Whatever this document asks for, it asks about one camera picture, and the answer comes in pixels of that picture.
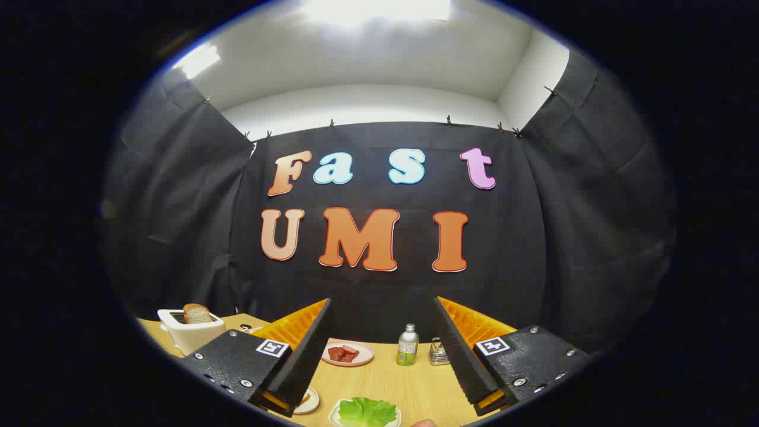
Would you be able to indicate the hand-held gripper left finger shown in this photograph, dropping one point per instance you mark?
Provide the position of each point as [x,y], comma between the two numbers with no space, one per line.
[308,350]

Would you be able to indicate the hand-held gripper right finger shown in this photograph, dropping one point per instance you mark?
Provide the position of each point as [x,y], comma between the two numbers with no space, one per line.
[459,356]

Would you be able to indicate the green lettuce leaf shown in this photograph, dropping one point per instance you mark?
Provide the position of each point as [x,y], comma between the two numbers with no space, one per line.
[367,412]

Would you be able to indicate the toasted bread slice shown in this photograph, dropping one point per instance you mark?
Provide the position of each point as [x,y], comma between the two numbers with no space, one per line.
[197,314]

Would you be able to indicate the brown meat slice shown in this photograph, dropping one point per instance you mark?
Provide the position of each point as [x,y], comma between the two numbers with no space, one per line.
[336,354]
[350,357]

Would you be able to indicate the red sausage piece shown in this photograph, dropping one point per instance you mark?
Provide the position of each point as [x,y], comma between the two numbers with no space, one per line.
[350,349]

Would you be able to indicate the green label drink bottle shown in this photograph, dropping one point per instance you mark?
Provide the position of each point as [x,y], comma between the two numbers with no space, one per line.
[407,350]

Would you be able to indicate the round white plate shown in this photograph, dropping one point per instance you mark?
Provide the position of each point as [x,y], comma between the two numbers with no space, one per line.
[311,404]

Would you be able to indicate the pink plate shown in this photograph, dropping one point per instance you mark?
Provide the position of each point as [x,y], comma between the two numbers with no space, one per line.
[363,354]

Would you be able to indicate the square white plate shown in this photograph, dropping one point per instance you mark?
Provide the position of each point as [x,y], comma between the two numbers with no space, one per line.
[335,415]

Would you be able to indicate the white toaster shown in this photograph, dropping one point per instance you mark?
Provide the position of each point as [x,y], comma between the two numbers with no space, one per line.
[190,338]

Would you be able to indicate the bright ceiling light panel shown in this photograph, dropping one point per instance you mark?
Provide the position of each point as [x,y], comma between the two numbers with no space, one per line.
[373,8]
[198,60]

